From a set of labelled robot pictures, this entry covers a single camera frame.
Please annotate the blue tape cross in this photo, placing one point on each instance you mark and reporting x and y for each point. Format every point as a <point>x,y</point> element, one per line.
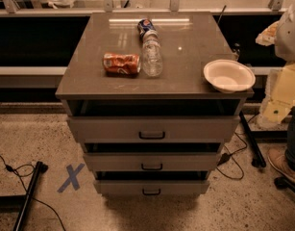
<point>71,180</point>

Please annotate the brown shoe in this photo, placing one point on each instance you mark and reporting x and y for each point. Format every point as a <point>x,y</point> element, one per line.
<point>278,161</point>

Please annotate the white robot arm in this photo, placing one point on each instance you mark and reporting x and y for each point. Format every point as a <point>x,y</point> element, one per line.
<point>285,35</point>

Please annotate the grey drawer cabinet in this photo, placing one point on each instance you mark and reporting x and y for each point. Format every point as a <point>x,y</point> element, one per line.
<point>151,98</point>

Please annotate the clear plastic water bottle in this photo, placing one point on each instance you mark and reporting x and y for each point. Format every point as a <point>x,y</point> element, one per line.
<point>151,55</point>

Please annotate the white paper bowl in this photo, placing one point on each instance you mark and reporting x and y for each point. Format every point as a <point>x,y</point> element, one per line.
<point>229,76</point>

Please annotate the black stand leg right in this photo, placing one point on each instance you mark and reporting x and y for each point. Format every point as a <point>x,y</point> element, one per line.
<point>258,160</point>

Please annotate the grey top drawer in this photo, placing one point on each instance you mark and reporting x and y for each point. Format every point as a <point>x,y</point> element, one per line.
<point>131,129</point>

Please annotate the grey bottom drawer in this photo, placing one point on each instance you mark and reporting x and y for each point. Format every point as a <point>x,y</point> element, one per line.
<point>150,187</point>

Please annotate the black stand leg left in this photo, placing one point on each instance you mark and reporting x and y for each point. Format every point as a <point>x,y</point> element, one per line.
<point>27,198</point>

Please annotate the blue pepsi can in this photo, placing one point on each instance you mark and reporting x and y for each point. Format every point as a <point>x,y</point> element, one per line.
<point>146,28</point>

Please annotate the black antenna rod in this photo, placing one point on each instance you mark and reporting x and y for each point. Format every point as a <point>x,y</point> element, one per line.
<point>221,14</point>

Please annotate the black stand leg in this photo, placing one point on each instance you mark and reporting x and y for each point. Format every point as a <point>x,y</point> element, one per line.
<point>258,160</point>
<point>27,198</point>

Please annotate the person leg dark trousers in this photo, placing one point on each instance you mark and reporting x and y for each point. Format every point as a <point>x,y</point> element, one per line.
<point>290,150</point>

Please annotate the crushed orange soda can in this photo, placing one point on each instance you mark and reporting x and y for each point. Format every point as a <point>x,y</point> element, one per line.
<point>125,64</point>

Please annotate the grey drawer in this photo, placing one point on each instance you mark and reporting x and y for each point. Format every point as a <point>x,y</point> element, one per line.
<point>151,161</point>
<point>150,187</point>
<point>131,129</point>

